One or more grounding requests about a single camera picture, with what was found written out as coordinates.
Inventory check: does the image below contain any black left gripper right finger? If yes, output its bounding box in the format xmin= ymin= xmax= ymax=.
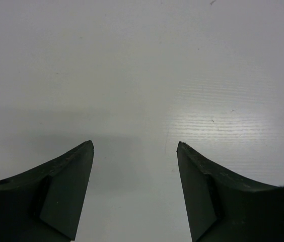
xmin=177 ymin=142 xmax=284 ymax=241

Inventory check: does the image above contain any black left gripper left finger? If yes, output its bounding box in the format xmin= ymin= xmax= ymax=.
xmin=0 ymin=141 xmax=94 ymax=241

